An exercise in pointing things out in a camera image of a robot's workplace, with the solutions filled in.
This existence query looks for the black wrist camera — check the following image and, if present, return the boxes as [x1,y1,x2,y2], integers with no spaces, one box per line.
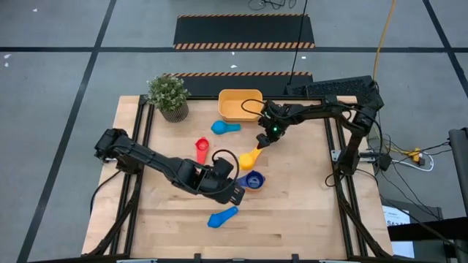
[212,156,235,179]
[263,101,284,120]

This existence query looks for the red measuring cup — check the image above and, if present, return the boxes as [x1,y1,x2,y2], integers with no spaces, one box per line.
[194,136,211,167]

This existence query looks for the yellow-orange plastic basket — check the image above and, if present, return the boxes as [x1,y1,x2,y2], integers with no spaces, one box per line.
[217,88,264,123]

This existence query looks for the black floor cable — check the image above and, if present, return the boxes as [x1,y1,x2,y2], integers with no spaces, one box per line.
[89,168,124,217]

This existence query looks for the green plant in striped pot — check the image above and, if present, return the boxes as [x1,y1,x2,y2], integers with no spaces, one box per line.
[146,75,191,123]

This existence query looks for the yellow hanging cable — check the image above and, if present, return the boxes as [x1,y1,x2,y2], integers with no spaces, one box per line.
[371,0,398,82]

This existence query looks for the black hazard-striped floor mat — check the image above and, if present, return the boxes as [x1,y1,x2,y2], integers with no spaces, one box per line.
[162,72,314,98]
[173,13,316,50]

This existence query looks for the black left wrist camera cable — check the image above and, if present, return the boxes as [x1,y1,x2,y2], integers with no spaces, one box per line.
[211,148,241,197]

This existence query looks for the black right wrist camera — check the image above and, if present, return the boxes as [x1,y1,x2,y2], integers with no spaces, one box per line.
[263,101,284,120]

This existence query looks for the white paper sign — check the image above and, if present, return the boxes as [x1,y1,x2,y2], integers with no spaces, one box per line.
[382,205,416,259]

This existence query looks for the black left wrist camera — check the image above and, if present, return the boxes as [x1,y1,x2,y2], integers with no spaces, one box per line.
[212,156,235,179]

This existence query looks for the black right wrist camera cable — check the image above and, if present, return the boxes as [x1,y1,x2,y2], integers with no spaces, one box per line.
[240,98,266,118]

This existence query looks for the bright blue measuring cup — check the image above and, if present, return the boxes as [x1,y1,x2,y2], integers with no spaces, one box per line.
[207,205,240,229]

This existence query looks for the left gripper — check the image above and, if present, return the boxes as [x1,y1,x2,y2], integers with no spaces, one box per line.
[184,164,246,206]

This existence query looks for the teal measuring cup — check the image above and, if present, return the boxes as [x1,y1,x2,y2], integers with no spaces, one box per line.
[210,120,242,136]

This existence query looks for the black coiled floor cables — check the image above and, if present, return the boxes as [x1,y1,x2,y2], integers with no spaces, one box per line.
[247,0,298,11]

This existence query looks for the black hanging cable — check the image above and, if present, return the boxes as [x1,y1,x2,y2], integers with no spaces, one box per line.
[288,0,309,85]

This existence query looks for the black perforated equipment box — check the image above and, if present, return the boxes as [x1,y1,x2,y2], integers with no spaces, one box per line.
[284,75,385,118]

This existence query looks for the yellow measuring cup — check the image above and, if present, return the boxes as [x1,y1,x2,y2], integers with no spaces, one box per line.
[238,146,264,171]

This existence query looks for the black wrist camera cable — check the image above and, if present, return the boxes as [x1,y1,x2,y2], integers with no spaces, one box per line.
[211,148,241,197]
[240,98,266,118]

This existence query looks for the dark blue measuring cup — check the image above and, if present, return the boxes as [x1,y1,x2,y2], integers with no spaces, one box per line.
[236,169,266,191]

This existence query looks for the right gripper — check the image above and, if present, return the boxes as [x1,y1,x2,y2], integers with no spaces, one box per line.
[255,102,295,148]

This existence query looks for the yellow plug connector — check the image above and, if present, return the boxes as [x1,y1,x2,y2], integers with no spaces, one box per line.
[400,147,422,164]

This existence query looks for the black horizontal beam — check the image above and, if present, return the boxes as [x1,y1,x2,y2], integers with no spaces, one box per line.
[387,217,468,242]

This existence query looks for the dark grey post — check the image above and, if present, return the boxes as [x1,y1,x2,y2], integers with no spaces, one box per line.
[448,127,468,216]

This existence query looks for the white cable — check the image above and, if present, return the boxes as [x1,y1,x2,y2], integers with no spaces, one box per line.
[391,152,436,172]

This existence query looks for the black aluminium table frame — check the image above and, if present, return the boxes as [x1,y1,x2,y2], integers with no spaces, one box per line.
[82,94,394,263]

